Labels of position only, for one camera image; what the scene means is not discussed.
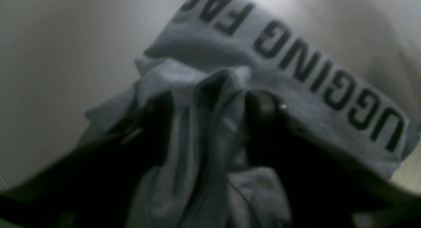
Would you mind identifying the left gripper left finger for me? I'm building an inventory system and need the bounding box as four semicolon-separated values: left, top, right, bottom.
0;91;174;228

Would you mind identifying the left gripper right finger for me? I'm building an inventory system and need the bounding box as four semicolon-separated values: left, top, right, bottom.
245;90;421;228

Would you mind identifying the grey T-shirt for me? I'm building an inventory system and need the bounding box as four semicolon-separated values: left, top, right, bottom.
86;0;420;228

